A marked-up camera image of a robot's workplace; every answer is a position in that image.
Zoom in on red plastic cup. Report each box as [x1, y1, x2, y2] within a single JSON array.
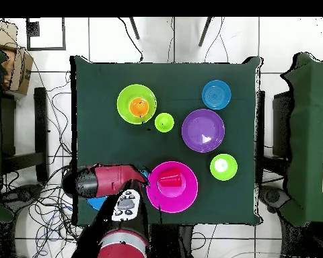
[[159, 168, 183, 188]]

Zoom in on orange plastic cup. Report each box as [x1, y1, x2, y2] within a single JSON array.
[[129, 97, 150, 118]]

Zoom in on large blue plastic bowl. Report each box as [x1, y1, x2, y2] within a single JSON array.
[[85, 196, 108, 211]]

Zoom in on green plastic cup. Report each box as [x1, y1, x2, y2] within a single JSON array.
[[154, 112, 175, 133]]

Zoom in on purple plastic bowl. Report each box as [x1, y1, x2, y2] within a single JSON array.
[[181, 108, 226, 153]]

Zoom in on large green plastic bowl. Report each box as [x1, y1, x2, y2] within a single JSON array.
[[116, 83, 157, 125]]

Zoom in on pink plastic bowl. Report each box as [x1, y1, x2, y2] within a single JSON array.
[[145, 161, 199, 214]]

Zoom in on dark green tablecloth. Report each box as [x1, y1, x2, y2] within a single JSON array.
[[69, 55, 264, 226]]

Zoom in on small green ribbed bowl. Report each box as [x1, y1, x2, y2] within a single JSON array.
[[209, 153, 238, 181]]

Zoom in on small blue patterned bowl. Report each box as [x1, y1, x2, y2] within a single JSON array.
[[201, 79, 232, 111]]

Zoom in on black tripod leg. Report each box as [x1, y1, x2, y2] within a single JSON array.
[[128, 17, 141, 40], [198, 17, 213, 47]]

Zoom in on black metal stand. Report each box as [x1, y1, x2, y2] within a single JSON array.
[[1, 87, 50, 183]]

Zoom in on cardboard box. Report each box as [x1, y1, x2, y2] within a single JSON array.
[[0, 20, 18, 50], [0, 45, 35, 97]]

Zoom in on thin black cable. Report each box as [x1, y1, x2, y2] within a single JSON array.
[[117, 17, 145, 63]]

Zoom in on grey pedestal foot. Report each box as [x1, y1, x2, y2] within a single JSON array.
[[258, 184, 291, 214], [1, 183, 44, 213]]

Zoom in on black square frame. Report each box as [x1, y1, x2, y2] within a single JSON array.
[[26, 17, 67, 51]]

